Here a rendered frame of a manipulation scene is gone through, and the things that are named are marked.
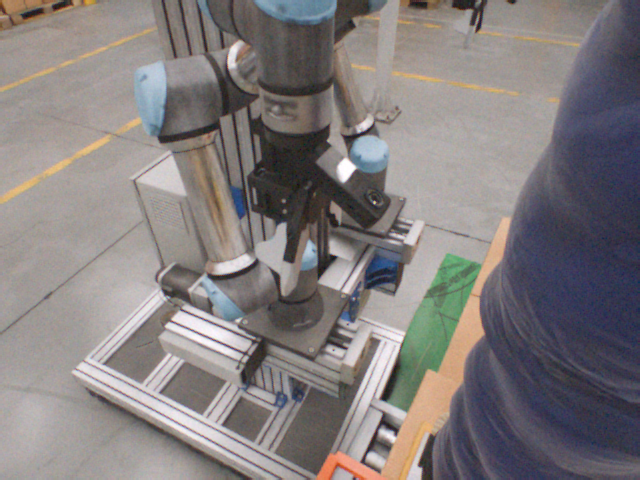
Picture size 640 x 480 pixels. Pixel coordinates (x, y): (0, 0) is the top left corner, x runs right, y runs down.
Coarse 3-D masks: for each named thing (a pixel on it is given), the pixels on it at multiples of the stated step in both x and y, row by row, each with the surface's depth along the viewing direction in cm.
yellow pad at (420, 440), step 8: (424, 424) 99; (424, 432) 98; (416, 440) 97; (424, 440) 96; (416, 448) 96; (408, 456) 94; (416, 456) 94; (408, 464) 93; (416, 464) 93; (408, 472) 92; (416, 472) 91
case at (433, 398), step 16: (432, 384) 109; (448, 384) 109; (416, 400) 106; (432, 400) 106; (448, 400) 106; (416, 416) 103; (432, 416) 103; (400, 432) 100; (416, 432) 100; (400, 448) 98; (400, 464) 95
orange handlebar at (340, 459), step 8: (328, 456) 83; (336, 456) 83; (344, 456) 82; (328, 464) 81; (336, 464) 82; (344, 464) 81; (352, 464) 81; (360, 464) 81; (320, 472) 81; (328, 472) 80; (352, 472) 81; (360, 472) 80; (368, 472) 80
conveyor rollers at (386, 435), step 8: (384, 432) 141; (392, 432) 141; (384, 440) 140; (392, 440) 139; (368, 456) 135; (376, 456) 135; (384, 456) 136; (368, 464) 135; (376, 464) 134; (384, 464) 134
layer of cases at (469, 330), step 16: (496, 240) 209; (496, 256) 201; (480, 272) 194; (480, 288) 187; (464, 320) 174; (480, 320) 174; (464, 336) 169; (480, 336) 169; (448, 352) 163; (464, 352) 163; (448, 368) 158
